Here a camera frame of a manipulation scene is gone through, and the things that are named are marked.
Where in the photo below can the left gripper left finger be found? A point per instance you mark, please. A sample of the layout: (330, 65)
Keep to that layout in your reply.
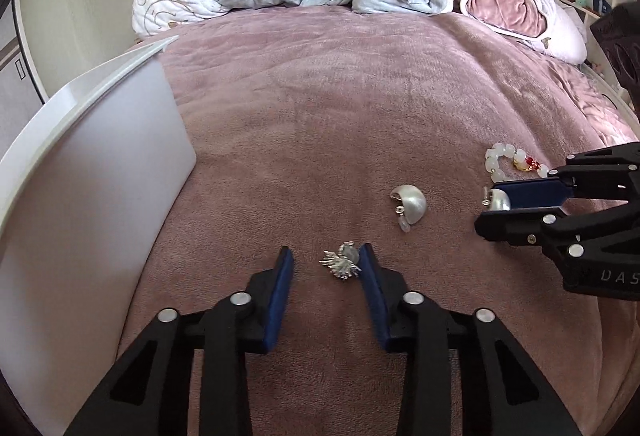
(147, 391)

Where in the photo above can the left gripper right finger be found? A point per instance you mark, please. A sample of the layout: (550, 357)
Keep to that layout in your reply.
(503, 392)

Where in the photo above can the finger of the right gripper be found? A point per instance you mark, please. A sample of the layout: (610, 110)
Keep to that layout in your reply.
(531, 227)
(545, 190)

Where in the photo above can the silver dome earring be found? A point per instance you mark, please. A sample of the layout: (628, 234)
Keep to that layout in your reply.
(411, 205)
(496, 200)

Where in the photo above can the silver spiky earring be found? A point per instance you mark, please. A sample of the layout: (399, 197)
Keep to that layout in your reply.
(343, 264)

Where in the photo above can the white storage box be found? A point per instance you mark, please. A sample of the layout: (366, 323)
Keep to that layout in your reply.
(85, 190)

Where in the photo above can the pink velvet pillow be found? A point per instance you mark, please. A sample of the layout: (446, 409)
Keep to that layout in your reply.
(546, 26)

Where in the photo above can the pink bed blanket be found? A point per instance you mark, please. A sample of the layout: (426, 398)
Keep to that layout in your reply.
(303, 121)

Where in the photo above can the grey sliding wardrobe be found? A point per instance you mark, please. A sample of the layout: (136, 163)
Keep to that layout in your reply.
(19, 98)

